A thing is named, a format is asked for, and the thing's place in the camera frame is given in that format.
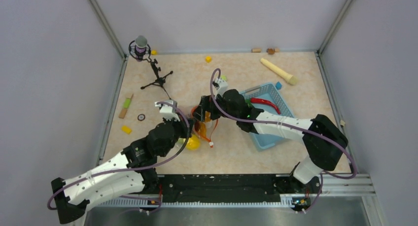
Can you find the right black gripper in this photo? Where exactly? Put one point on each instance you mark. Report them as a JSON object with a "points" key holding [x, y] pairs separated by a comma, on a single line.
{"points": [[206, 104]]}

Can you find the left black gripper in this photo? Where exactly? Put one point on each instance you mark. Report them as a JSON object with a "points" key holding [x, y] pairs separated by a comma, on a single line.
{"points": [[183, 124]]}

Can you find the clear orange-zip bag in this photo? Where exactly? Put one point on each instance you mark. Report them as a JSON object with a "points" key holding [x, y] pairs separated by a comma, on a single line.
{"points": [[211, 127]]}

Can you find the yellow toy lemon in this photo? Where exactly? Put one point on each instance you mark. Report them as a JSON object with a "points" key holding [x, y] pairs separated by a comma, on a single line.
{"points": [[193, 143]]}

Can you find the green toy cucumber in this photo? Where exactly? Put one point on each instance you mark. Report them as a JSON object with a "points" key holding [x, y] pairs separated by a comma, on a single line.
{"points": [[248, 102]]}

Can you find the red toy chili pepper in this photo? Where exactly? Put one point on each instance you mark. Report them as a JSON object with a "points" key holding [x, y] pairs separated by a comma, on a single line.
{"points": [[265, 102]]}

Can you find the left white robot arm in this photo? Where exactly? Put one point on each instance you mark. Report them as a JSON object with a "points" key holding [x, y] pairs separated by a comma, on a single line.
{"points": [[130, 171]]}

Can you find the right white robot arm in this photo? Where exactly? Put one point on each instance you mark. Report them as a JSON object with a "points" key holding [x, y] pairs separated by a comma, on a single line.
{"points": [[323, 141]]}

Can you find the yellow block left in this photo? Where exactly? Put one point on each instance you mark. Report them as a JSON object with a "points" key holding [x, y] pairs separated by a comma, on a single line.
{"points": [[126, 129]]}

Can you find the yellow cube block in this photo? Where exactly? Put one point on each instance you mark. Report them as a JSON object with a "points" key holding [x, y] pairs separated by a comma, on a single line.
{"points": [[208, 59]]}

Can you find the green wooden knife toy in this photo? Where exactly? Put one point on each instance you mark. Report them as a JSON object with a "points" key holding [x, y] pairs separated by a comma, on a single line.
{"points": [[126, 105]]}

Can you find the cork piece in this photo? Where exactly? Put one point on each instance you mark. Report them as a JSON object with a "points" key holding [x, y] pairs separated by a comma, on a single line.
{"points": [[256, 50]]}

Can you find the blue toy block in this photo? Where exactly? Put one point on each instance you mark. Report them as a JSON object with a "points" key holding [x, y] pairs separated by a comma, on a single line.
{"points": [[278, 85]]}

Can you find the microphone on black tripod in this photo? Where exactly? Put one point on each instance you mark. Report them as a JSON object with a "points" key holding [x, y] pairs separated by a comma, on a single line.
{"points": [[140, 50]]}

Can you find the cream wooden rolling pin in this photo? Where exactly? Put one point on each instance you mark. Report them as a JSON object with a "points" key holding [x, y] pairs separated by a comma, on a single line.
{"points": [[289, 78]]}

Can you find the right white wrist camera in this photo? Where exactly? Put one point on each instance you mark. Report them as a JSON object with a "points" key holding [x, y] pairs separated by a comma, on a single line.
{"points": [[220, 86]]}

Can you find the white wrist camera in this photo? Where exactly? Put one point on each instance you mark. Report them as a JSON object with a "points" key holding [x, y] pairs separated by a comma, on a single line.
{"points": [[220, 86], [167, 109]]}

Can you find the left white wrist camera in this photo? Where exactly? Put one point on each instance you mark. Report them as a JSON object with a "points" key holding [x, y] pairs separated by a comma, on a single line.
{"points": [[167, 109]]}

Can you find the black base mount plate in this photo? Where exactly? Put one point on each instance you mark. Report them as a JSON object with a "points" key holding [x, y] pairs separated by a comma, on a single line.
{"points": [[226, 188]]}

